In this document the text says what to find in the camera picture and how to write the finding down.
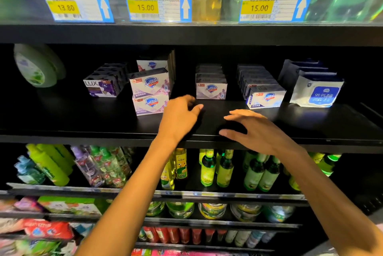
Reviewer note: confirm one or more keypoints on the person's left hand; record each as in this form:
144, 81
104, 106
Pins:
178, 120

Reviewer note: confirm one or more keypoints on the person's right hand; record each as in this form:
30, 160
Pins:
263, 134

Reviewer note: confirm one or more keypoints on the red snack packet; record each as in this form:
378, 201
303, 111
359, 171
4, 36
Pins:
48, 229

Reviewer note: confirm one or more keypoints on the person's right forearm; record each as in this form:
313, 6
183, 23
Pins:
335, 205

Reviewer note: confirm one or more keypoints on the row of white pink soap boxes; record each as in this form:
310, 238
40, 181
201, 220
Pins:
211, 90

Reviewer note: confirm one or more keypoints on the pale green pump soap bottle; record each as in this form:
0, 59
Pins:
36, 67

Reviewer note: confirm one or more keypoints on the row of white blue soap boxes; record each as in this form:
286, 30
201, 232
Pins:
266, 97

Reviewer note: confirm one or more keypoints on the black store shelf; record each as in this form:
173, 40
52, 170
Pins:
60, 118

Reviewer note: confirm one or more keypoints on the blue white price tag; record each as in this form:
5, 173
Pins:
76, 6
275, 6
157, 6

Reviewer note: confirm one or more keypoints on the row of purple soap boxes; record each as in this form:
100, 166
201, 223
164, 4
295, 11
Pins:
103, 84

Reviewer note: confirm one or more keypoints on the row of white upright packs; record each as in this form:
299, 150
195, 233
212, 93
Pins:
317, 91

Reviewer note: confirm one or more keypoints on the green white box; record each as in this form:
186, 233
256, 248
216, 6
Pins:
55, 205
90, 207

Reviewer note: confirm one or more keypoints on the person's left forearm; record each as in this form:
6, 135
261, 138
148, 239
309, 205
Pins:
125, 205

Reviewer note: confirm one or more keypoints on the yellow red packets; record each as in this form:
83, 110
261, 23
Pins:
140, 252

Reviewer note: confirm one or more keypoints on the row of white small bottles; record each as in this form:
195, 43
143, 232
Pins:
250, 238

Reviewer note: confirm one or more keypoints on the green lidded wipe tub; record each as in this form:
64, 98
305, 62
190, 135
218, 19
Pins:
246, 213
212, 211
181, 209
155, 208
279, 214

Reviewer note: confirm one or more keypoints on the long pink packet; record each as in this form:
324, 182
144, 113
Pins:
188, 253

